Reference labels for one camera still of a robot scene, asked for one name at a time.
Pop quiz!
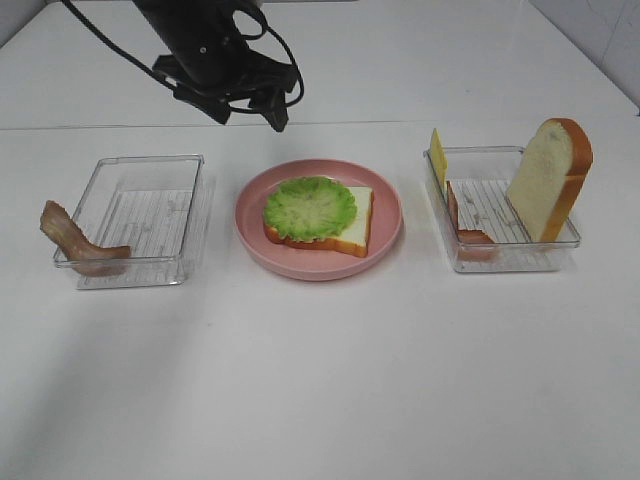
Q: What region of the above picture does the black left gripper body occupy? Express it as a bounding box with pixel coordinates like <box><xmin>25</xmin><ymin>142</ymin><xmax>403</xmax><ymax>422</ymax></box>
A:
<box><xmin>135</xmin><ymin>1</ymin><xmax>295</xmax><ymax>100</ymax></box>

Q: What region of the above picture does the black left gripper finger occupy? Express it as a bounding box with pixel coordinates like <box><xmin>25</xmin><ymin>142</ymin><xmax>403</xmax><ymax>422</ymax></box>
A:
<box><xmin>249</xmin><ymin>87</ymin><xmax>288</xmax><ymax>132</ymax></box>
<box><xmin>173</xmin><ymin>87</ymin><xmax>231</xmax><ymax>125</ymax></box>

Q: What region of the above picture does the green lettuce leaf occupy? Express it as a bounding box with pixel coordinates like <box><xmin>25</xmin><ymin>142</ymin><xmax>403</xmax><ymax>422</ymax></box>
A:
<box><xmin>263</xmin><ymin>176</ymin><xmax>357</xmax><ymax>243</ymax></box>

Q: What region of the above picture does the bread slice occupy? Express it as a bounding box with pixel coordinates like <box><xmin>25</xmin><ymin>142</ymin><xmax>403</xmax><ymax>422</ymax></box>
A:
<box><xmin>507</xmin><ymin>118</ymin><xmax>593</xmax><ymax>243</ymax></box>
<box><xmin>263</xmin><ymin>186</ymin><xmax>374</xmax><ymax>257</ymax></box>

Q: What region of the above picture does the yellow cheese slice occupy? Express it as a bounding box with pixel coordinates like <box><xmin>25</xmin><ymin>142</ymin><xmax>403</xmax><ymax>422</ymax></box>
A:
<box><xmin>429</xmin><ymin>128</ymin><xmax>448</xmax><ymax>196</ymax></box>

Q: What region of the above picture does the bacon strip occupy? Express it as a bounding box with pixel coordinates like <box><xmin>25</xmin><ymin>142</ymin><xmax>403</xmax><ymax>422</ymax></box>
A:
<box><xmin>40</xmin><ymin>200</ymin><xmax>131</xmax><ymax>277</ymax></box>
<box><xmin>445</xmin><ymin>180</ymin><xmax>498</xmax><ymax>262</ymax></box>

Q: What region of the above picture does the clear left plastic tray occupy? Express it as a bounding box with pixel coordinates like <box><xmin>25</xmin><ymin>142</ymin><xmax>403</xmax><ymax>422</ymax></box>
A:
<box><xmin>53</xmin><ymin>155</ymin><xmax>210</xmax><ymax>290</ymax></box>

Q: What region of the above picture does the clear plastic tray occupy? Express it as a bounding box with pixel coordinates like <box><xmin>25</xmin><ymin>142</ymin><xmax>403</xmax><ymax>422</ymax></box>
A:
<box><xmin>53</xmin><ymin>155</ymin><xmax>210</xmax><ymax>290</ymax></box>
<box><xmin>423</xmin><ymin>146</ymin><xmax>581</xmax><ymax>273</ymax></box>

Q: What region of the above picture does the pink round plate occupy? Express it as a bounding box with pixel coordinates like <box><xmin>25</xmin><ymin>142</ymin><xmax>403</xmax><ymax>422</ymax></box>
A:
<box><xmin>235</xmin><ymin>159</ymin><xmax>403</xmax><ymax>281</ymax></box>

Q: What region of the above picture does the clear right plastic tray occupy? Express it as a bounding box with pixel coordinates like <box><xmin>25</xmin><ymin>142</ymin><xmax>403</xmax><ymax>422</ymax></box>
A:
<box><xmin>423</xmin><ymin>146</ymin><xmax>581</xmax><ymax>273</ymax></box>

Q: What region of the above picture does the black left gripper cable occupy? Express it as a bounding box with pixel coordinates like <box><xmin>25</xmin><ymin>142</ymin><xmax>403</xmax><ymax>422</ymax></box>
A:
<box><xmin>59</xmin><ymin>0</ymin><xmax>305</xmax><ymax>114</ymax></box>

